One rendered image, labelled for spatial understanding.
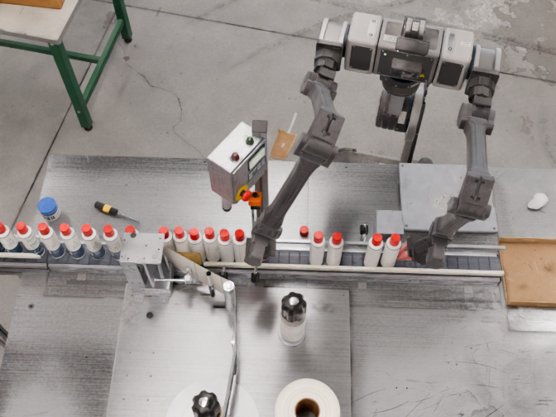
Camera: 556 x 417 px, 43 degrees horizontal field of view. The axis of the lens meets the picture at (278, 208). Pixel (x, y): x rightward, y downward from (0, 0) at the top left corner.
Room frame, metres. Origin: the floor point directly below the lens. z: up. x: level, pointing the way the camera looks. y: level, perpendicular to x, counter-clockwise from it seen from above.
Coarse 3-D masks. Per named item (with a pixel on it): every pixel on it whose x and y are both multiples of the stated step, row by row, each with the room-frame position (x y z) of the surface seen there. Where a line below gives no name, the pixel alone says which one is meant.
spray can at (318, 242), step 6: (318, 234) 1.11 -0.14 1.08; (312, 240) 1.11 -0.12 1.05; (318, 240) 1.10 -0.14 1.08; (324, 240) 1.11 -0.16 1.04; (312, 246) 1.10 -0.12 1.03; (318, 246) 1.09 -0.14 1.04; (324, 246) 1.11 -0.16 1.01; (312, 252) 1.09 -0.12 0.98; (318, 252) 1.09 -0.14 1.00; (312, 258) 1.09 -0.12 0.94; (318, 258) 1.09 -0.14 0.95; (312, 264) 1.09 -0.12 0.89; (318, 264) 1.09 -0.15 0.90
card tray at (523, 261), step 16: (512, 240) 1.21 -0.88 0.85; (528, 240) 1.21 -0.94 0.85; (544, 240) 1.21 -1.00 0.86; (512, 256) 1.15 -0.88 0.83; (528, 256) 1.15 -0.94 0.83; (544, 256) 1.15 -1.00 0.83; (512, 272) 1.09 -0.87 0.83; (528, 272) 1.09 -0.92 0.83; (544, 272) 1.09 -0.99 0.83; (512, 288) 1.03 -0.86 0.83; (528, 288) 1.03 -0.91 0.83; (544, 288) 1.03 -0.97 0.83; (512, 304) 0.96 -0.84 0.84; (528, 304) 0.96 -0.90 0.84; (544, 304) 0.96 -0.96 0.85
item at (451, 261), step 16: (48, 256) 1.12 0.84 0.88; (64, 256) 1.12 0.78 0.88; (112, 256) 1.12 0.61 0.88; (272, 256) 1.13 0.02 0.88; (288, 256) 1.13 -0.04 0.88; (304, 256) 1.13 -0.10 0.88; (352, 256) 1.13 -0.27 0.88; (448, 256) 1.13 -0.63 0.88; (464, 256) 1.13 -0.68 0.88; (480, 256) 1.13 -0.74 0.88; (496, 256) 1.13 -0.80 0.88; (336, 272) 1.07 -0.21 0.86; (352, 272) 1.07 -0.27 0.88; (368, 272) 1.06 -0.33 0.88; (384, 272) 1.07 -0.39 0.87
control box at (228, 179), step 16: (240, 128) 1.27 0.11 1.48; (224, 144) 1.21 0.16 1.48; (240, 144) 1.21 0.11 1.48; (256, 144) 1.21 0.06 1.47; (208, 160) 1.16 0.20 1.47; (224, 160) 1.16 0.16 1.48; (240, 160) 1.16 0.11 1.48; (224, 176) 1.12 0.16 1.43; (240, 176) 1.13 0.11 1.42; (256, 176) 1.20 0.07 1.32; (224, 192) 1.13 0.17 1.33; (240, 192) 1.13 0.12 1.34
